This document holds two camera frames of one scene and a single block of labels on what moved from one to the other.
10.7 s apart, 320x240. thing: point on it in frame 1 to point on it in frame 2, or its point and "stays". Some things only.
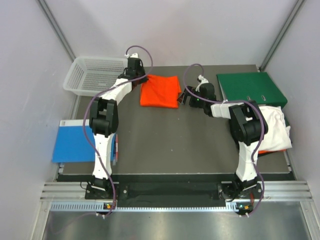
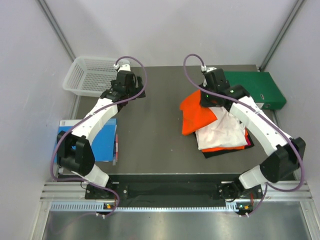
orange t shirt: x=160 y=91 to x=195 y=117
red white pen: x=116 y=148 stays
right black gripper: x=182 y=100 to x=203 y=103
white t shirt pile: x=277 y=138 to x=227 y=131
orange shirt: x=265 y=151 to x=227 y=148
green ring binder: x=255 y=86 stays
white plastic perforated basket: x=89 y=76 stays
